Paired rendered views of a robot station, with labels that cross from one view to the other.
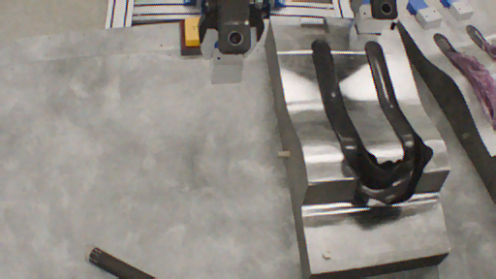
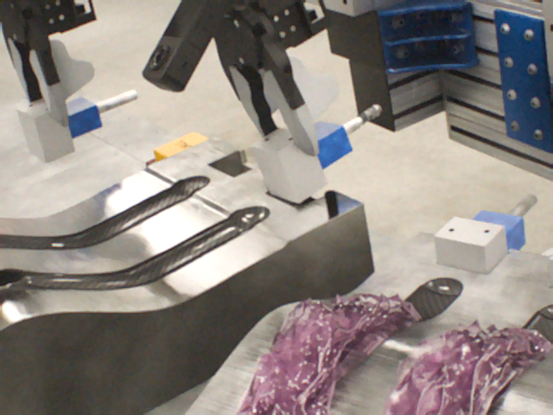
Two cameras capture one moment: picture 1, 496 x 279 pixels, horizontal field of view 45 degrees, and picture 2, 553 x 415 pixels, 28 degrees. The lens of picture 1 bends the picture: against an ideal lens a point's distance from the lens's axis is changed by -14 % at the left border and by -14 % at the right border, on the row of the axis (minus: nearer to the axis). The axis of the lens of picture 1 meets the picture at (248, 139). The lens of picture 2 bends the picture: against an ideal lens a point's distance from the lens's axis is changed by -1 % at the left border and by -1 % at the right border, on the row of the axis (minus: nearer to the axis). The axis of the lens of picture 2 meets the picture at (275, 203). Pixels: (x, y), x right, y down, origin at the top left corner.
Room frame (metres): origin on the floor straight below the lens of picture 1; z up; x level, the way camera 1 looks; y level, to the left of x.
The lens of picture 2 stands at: (0.68, -1.09, 1.35)
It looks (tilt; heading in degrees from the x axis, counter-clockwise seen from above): 26 degrees down; 78
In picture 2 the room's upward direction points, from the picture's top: 12 degrees counter-clockwise
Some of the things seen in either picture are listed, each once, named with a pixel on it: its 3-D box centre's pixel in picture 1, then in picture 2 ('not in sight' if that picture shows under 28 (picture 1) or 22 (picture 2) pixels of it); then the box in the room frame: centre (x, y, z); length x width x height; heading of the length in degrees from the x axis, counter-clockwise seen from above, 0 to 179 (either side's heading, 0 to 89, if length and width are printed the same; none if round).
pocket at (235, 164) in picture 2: (313, 31); (242, 179); (0.87, -0.08, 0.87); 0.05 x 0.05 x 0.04; 17
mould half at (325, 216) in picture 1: (361, 132); (65, 291); (0.67, -0.19, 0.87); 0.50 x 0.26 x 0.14; 17
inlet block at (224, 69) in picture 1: (223, 45); (84, 114); (0.74, 0.07, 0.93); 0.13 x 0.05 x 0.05; 17
